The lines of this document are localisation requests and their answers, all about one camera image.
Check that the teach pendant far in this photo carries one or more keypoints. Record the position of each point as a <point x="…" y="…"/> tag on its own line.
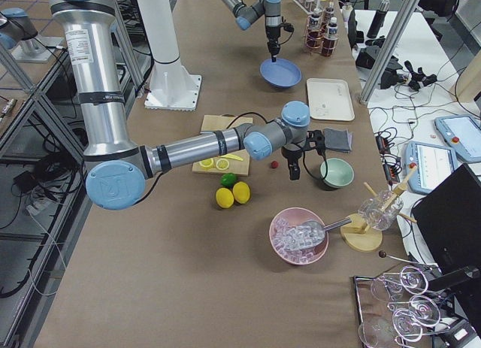
<point x="462" y="134"/>

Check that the copper wire bottle rack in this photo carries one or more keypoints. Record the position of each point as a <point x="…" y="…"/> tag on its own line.
<point x="316" y="46"/>

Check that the wooden ball stirrer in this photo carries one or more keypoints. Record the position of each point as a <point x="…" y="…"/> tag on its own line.
<point x="382" y="254"/>

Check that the black wire glass tray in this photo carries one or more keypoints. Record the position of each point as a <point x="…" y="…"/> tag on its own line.
<point x="457" y="295"/>

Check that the clear glass mug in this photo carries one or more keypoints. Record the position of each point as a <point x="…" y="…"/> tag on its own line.
<point x="380" y="211"/>

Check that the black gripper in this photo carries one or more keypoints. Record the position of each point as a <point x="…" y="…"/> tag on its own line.
<point x="271" y="35"/>
<point x="291" y="153"/>

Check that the wooden glass stand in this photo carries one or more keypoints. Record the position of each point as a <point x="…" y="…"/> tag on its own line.
<point x="359" y="235"/>

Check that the yellow lemon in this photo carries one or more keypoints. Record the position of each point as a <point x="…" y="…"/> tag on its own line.
<point x="241" y="192"/>
<point x="224" y="198"/>

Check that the dark syrup bottle middle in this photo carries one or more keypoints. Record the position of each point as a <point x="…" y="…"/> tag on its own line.
<point x="328" y="14"/>

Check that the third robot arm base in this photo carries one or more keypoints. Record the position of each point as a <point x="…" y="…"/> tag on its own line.
<point x="20" y="37"/>

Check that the pink bowl with ice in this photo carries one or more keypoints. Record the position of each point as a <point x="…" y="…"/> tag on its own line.
<point x="293" y="239"/>

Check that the dark syrup bottle right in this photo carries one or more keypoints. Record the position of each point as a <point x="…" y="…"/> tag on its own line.
<point x="330" y="35"/>

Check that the dark syrup bottle left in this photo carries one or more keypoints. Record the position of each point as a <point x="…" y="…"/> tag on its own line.
<point x="314" y="24"/>

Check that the yellow lemon left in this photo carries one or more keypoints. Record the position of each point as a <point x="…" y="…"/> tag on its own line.
<point x="224" y="198"/>

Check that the wine glass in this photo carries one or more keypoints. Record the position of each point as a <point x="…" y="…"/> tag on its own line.
<point x="391" y="286"/>
<point x="407" y="323"/>

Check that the aluminium frame post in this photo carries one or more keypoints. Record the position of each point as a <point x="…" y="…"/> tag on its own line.
<point x="396" y="31"/>

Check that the teach pendant near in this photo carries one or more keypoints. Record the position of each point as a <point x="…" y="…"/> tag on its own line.
<point x="433" y="163"/>

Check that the green lime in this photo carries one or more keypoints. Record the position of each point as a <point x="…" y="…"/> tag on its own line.
<point x="228" y="180"/>

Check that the grey folded cloth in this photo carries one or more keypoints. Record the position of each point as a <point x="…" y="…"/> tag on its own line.
<point x="338" y="140"/>

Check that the lemon slice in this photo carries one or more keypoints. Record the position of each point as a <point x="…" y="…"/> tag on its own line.
<point x="207" y="164"/>
<point x="222" y="164"/>

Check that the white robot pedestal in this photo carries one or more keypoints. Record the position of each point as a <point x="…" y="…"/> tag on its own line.
<point x="171" y="86"/>

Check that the black thermos bottle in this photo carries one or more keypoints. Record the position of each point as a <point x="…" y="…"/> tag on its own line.
<point x="378" y="19"/>

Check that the wine glass upper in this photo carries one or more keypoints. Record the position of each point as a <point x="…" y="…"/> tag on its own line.
<point x="391" y="286"/>

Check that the black laptop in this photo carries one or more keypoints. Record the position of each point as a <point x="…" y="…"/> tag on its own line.
<point x="449" y="220"/>

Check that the teach pendant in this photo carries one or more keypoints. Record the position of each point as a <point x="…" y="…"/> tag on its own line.
<point x="462" y="134"/>
<point x="433" y="163"/>

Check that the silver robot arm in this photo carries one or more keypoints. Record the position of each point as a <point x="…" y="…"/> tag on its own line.
<point x="117" y="167"/>
<point x="245" y="16"/>

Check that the green ceramic bowl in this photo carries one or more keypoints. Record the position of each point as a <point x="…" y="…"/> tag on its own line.
<point x="337" y="173"/>

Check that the yellow lemon wedge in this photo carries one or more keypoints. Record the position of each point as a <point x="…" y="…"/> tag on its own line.
<point x="232" y="157"/>

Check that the beige plastic tray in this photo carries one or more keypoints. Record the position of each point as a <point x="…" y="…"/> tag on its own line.
<point x="329" y="99"/>

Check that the wine glass lower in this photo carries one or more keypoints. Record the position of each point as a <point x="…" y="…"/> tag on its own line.
<point x="407" y="323"/>

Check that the metal ice scoop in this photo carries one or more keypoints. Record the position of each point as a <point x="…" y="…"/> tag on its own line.
<point x="319" y="229"/>

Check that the blue round plate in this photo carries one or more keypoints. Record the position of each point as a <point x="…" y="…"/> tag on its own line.
<point x="282" y="73"/>

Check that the yellow lemon right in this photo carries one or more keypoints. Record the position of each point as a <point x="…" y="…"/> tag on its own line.
<point x="241" y="192"/>

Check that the dark syrup bottle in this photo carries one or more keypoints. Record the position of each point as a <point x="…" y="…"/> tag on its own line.
<point x="330" y="35"/>
<point x="314" y="24"/>
<point x="328" y="14"/>

